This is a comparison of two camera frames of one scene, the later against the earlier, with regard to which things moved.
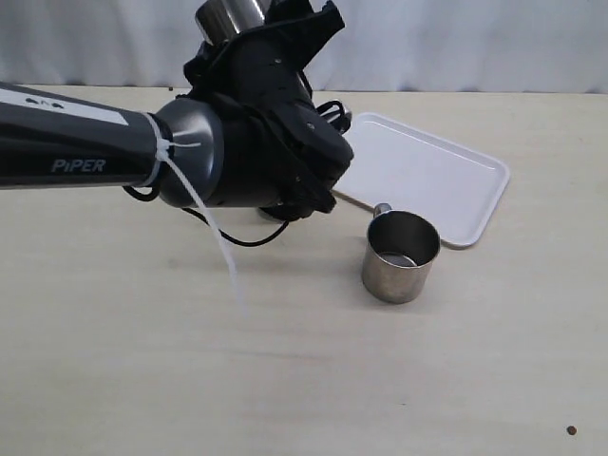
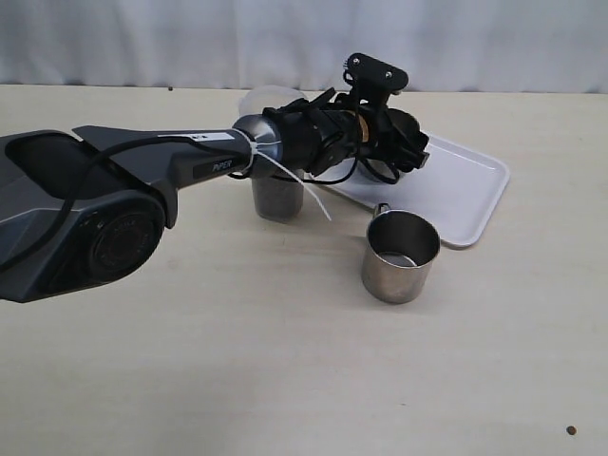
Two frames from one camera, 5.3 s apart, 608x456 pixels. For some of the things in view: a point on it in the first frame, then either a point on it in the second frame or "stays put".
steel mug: [219, 20] -> [381, 171]
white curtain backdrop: [385, 46] stays put
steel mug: [400, 248] stays put
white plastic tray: [409, 173] stays put
